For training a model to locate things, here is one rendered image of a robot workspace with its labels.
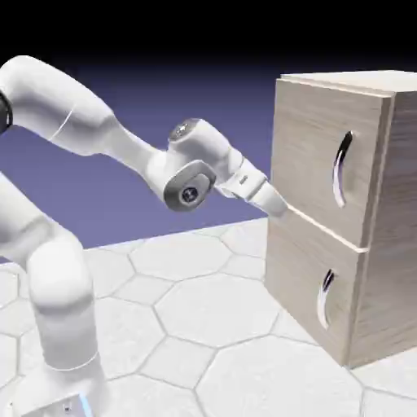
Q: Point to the large light wood door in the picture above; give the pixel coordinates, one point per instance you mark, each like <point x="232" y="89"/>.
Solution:
<point x="306" y="143"/>

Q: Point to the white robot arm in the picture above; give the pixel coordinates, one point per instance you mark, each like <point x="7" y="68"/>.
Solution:
<point x="81" y="117"/>

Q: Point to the light wood cabinet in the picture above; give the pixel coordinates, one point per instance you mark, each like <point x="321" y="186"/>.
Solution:
<point x="384" y="228"/>

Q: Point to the small light wood door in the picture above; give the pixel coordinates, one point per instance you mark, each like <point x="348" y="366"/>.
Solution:
<point x="293" y="277"/>

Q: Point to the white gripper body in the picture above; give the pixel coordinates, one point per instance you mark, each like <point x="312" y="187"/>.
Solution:
<point x="268" y="197"/>

